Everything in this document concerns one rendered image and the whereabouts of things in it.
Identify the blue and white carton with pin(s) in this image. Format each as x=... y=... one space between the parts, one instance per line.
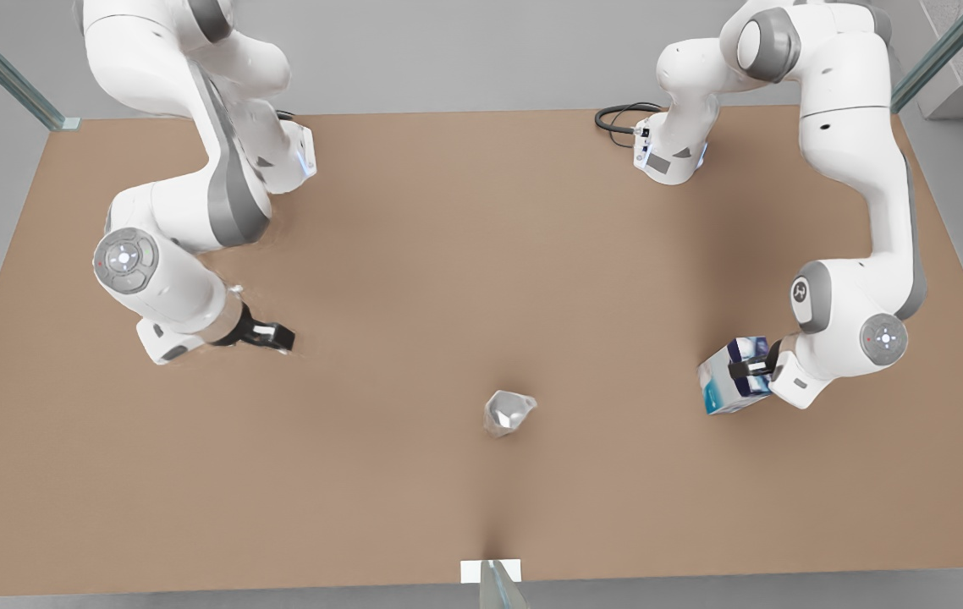
x=730 y=379

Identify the clear glass cup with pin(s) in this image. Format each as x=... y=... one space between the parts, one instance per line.
x=507 y=412

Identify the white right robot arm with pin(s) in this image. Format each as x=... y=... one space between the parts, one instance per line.
x=185 y=211

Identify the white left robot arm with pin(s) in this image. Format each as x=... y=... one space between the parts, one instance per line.
x=845 y=127

